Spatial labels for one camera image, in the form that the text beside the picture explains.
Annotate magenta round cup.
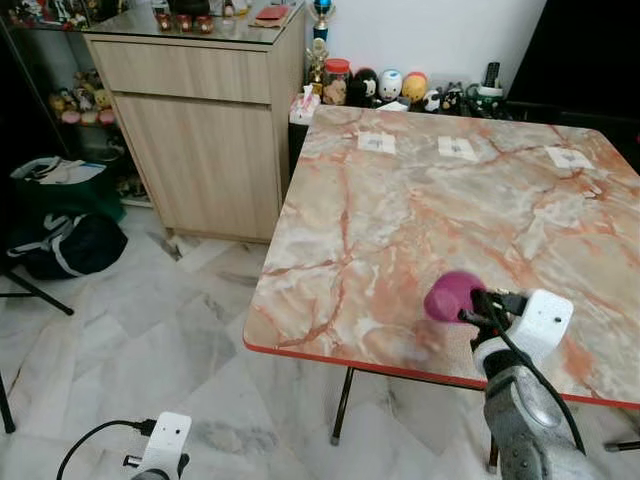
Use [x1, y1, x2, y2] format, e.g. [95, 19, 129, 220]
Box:
[424, 270, 488, 324]

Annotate marble pattern folding table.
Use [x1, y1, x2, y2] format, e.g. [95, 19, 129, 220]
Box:
[243, 104, 640, 473]

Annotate white paper label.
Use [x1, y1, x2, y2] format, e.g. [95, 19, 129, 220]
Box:
[438, 136, 479, 161]
[357, 131, 398, 154]
[546, 146, 595, 170]

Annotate green and white mug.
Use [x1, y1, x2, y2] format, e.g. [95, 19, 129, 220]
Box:
[470, 85, 507, 119]

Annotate black and white plush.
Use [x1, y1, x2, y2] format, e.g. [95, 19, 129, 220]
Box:
[422, 82, 467, 113]

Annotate orange egg shaped toy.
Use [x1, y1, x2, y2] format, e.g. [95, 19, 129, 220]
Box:
[402, 72, 429, 105]

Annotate white egg shaped toy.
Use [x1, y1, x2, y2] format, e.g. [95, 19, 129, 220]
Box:
[378, 69, 404, 103]

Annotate black egg shaped toy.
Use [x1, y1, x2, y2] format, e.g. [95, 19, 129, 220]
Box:
[352, 68, 379, 108]

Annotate black television screen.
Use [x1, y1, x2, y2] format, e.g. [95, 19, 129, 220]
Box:
[505, 0, 640, 126]

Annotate white tissue pack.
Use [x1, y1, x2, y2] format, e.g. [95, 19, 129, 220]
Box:
[289, 86, 323, 126]

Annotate red lid glass jar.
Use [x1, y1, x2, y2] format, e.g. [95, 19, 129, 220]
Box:
[322, 58, 352, 106]

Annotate light wooden cabinet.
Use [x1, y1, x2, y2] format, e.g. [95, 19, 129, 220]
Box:
[82, 8, 308, 244]

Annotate blue and gold trophy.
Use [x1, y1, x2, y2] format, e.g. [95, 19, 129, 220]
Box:
[307, 0, 334, 96]

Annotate red wallet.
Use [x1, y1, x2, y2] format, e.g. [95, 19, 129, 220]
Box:
[248, 5, 293, 28]

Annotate black duffel bag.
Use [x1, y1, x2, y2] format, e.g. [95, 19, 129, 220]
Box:
[5, 212, 129, 280]

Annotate green bag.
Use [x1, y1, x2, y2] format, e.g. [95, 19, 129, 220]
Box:
[10, 155, 126, 226]

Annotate black tripod leg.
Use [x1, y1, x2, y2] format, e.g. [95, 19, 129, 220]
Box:
[0, 265, 75, 317]

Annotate dark display shelf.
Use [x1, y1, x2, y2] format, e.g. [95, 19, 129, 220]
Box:
[0, 15, 123, 201]

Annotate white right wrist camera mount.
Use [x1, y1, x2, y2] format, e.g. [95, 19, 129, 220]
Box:
[497, 289, 575, 366]

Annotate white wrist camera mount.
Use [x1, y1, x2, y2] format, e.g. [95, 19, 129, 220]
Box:
[140, 412, 192, 473]
[497, 289, 575, 366]

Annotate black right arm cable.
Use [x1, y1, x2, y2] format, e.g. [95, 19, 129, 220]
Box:
[476, 290, 587, 457]

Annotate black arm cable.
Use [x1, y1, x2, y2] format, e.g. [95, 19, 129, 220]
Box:
[57, 419, 156, 480]
[476, 290, 587, 457]

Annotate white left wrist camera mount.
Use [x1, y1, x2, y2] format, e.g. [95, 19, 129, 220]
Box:
[140, 412, 192, 473]

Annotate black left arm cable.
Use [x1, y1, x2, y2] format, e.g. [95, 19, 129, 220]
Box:
[57, 419, 156, 480]

